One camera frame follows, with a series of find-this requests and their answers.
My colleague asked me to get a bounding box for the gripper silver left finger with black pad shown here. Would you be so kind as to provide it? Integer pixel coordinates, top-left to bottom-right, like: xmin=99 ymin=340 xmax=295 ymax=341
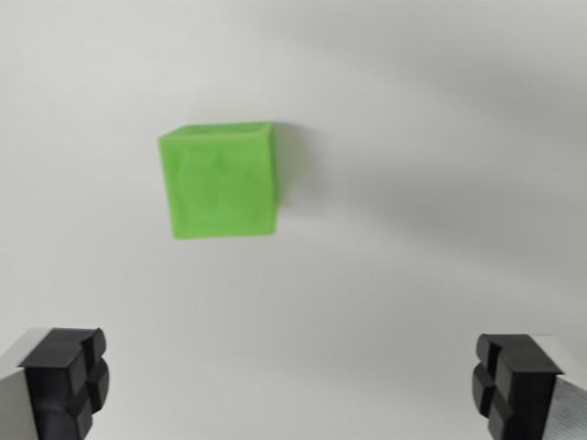
xmin=0 ymin=326 xmax=111 ymax=440

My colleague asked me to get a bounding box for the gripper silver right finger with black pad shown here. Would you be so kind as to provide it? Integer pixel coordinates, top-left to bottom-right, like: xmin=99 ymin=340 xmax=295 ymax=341
xmin=471 ymin=333 xmax=587 ymax=440

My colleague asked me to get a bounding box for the green cube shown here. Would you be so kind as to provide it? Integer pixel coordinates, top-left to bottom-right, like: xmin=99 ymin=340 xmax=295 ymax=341
xmin=157 ymin=121 xmax=282 ymax=240

